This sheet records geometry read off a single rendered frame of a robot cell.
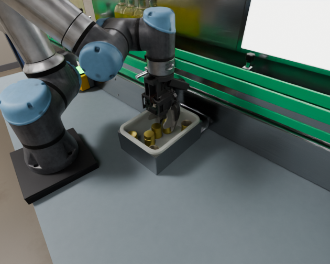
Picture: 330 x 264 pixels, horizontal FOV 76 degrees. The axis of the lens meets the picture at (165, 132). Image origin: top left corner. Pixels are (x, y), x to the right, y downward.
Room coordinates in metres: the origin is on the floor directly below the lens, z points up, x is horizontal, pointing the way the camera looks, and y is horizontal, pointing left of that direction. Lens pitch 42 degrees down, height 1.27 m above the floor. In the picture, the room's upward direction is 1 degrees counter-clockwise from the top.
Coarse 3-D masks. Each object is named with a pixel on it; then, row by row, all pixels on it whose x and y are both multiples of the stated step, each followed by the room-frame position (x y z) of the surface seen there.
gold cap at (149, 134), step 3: (147, 132) 0.51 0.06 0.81; (150, 132) 0.51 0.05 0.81; (153, 132) 0.51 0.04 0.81; (144, 135) 0.50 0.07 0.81; (147, 135) 0.50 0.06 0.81; (150, 135) 0.50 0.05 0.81; (153, 135) 0.50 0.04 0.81; (144, 138) 0.50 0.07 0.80; (147, 138) 0.49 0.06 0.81; (150, 138) 0.49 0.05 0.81; (153, 138) 0.50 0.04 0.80; (147, 141) 0.49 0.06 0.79; (150, 141) 0.49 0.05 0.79; (153, 141) 0.50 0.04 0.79; (147, 144) 0.49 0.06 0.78; (150, 144) 0.49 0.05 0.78; (153, 144) 0.50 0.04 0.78
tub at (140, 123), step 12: (180, 108) 0.60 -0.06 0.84; (132, 120) 0.54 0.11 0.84; (144, 120) 0.57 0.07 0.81; (156, 120) 0.61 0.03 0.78; (180, 120) 0.59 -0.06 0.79; (192, 120) 0.56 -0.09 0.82; (120, 132) 0.49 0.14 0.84; (144, 132) 0.56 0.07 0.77; (180, 132) 0.48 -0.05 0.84; (144, 144) 0.43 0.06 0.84; (156, 144) 0.50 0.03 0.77; (168, 144) 0.43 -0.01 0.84
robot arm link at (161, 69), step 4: (148, 60) 0.53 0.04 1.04; (172, 60) 0.53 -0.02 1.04; (148, 64) 0.53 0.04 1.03; (152, 64) 0.52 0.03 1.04; (156, 64) 0.52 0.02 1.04; (160, 64) 0.52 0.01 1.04; (164, 64) 0.52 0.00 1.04; (168, 64) 0.53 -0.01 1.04; (172, 64) 0.52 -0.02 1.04; (148, 68) 0.54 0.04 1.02; (152, 68) 0.52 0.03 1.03; (156, 68) 0.52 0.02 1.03; (160, 68) 0.52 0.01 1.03; (164, 68) 0.52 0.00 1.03; (168, 68) 0.52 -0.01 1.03; (172, 68) 0.53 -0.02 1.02; (152, 72) 0.52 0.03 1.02; (156, 72) 0.52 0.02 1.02; (160, 72) 0.52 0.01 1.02; (164, 72) 0.52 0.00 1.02; (168, 72) 0.52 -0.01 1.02; (172, 72) 0.53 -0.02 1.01; (156, 76) 0.53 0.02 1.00; (160, 76) 0.52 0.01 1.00; (164, 76) 0.52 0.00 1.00
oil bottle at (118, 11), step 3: (117, 6) 0.96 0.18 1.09; (120, 6) 0.95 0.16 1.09; (123, 6) 0.95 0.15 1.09; (114, 9) 0.97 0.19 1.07; (117, 9) 0.96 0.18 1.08; (120, 9) 0.95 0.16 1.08; (123, 9) 0.95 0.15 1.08; (114, 12) 0.97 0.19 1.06; (117, 12) 0.96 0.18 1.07; (120, 12) 0.94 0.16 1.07; (117, 15) 0.96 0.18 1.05; (120, 15) 0.95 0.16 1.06
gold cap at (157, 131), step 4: (152, 124) 0.55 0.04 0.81; (156, 124) 0.55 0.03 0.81; (160, 124) 0.55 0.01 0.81; (152, 128) 0.53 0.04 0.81; (156, 128) 0.53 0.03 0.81; (160, 128) 0.54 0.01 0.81; (156, 132) 0.53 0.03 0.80; (160, 132) 0.53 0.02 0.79; (156, 136) 0.53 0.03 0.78; (160, 136) 0.53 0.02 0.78
